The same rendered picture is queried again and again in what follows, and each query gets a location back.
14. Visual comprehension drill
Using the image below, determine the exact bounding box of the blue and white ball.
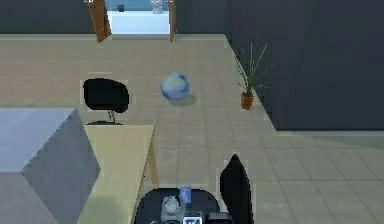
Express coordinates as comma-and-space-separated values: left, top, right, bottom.
159, 71, 191, 102

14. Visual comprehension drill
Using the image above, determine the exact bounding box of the grey glass mug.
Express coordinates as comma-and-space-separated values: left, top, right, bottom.
161, 195, 187, 222

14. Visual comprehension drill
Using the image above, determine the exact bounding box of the brown room door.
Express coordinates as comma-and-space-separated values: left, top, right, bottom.
87, 0, 113, 44

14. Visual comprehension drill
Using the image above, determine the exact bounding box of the pale wooden table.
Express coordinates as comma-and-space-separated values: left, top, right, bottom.
75, 124, 160, 224

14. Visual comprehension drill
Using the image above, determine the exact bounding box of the grey box cabinet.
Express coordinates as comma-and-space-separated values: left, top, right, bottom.
0, 106, 102, 224

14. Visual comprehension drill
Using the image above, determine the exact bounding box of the brown door frame post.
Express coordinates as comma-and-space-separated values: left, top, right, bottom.
167, 0, 177, 44

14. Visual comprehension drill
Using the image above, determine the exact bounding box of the small blue box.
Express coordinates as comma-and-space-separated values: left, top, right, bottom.
179, 186, 193, 204

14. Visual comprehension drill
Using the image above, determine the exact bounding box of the house plant in brown pot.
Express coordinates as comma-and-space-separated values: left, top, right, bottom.
235, 35, 276, 111

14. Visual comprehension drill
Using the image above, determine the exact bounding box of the black swivel chair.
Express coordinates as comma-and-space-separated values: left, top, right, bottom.
82, 77, 131, 126

